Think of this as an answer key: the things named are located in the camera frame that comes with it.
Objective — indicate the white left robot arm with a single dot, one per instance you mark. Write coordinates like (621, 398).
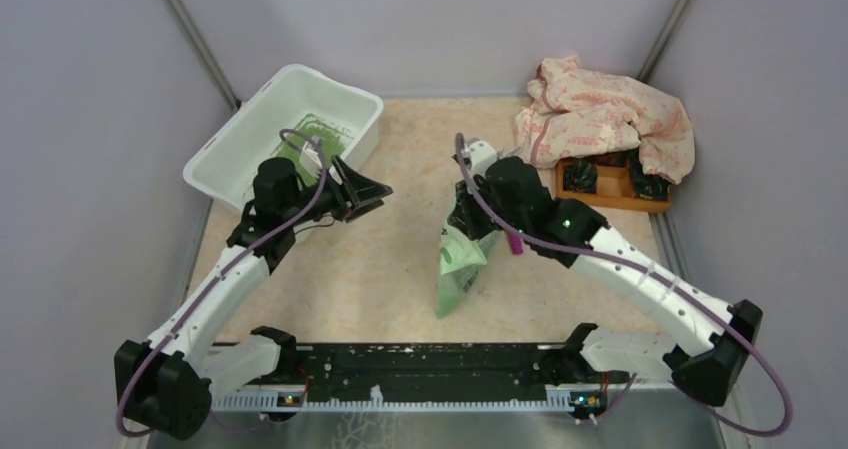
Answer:
(169, 381)

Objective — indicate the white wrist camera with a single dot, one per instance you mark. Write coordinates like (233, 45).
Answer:
(478, 156)
(309, 161)

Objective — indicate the wooden tray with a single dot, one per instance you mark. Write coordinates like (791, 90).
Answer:
(613, 189)

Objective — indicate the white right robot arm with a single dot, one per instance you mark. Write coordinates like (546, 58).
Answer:
(705, 341)

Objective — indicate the dark patterned item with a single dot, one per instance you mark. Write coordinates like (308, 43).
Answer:
(646, 186)
(580, 176)

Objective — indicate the dark patterned item right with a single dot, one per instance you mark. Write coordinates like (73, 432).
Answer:
(646, 186)

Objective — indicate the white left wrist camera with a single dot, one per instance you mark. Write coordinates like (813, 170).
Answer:
(309, 161)

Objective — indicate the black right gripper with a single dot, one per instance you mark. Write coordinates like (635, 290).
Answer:
(463, 214)

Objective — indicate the green cat litter bag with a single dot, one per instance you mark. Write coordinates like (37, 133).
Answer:
(461, 261)

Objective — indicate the white plastic litter box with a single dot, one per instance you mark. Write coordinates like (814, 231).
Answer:
(345, 118)

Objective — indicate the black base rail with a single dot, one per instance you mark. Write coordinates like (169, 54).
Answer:
(429, 378)

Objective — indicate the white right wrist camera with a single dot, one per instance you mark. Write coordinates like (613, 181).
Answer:
(478, 156)

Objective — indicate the purple plastic scoop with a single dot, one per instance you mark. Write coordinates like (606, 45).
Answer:
(515, 244)

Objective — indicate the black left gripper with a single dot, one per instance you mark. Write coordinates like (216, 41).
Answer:
(359, 189)

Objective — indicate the dark patterned item left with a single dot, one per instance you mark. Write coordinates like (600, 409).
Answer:
(580, 176)

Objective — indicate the pink patterned cloth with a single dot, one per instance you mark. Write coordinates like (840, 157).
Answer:
(576, 112)

